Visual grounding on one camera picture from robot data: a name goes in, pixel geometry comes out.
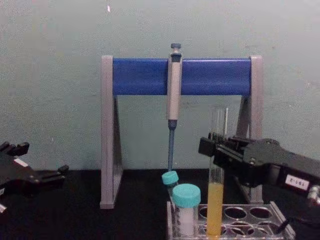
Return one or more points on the black table cloth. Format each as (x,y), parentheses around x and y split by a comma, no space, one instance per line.
(75,220)

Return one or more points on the grey and blue pipette stand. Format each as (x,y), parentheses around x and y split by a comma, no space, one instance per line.
(215,76)

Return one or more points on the glass tube with yellow liquid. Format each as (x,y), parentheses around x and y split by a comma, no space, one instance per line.
(215,200)

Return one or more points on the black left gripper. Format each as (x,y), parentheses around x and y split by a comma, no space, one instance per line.
(17,175)

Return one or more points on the large teal capped tube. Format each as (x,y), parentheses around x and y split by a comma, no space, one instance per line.
(187,200)

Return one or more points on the clear plastic tube rack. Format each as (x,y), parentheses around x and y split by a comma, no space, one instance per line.
(250,220)

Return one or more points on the small teal capped tube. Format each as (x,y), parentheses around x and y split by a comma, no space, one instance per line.
(170,178)

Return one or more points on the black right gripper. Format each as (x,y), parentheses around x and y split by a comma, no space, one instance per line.
(272,162)

